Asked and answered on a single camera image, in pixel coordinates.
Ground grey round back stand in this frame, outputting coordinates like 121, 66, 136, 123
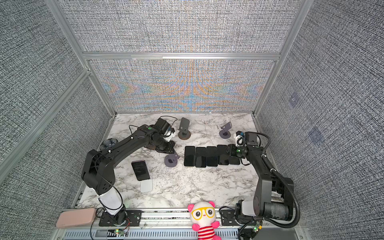
219, 122, 232, 139

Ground phone with pink edge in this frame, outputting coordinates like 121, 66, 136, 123
131, 160, 151, 181

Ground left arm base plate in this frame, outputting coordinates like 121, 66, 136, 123
99, 210, 143, 227

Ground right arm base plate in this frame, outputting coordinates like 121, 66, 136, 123
218, 208, 263, 227

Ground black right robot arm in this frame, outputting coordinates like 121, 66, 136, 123
226, 131, 300, 228

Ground grey flower shaped bowl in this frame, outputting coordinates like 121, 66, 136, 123
100, 138, 119, 151

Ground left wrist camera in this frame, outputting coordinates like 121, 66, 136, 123
163, 127, 176, 142

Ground white flat phone stand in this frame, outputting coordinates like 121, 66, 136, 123
140, 179, 153, 193

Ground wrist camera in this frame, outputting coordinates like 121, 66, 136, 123
234, 131, 245, 147
163, 127, 176, 142

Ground pink white plush toy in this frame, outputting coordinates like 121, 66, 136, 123
188, 201, 222, 240

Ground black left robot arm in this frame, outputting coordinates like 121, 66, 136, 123
81, 118, 176, 226

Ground pink eraser block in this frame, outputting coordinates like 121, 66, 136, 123
56, 208, 96, 229

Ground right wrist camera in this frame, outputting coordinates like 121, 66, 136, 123
234, 131, 245, 147

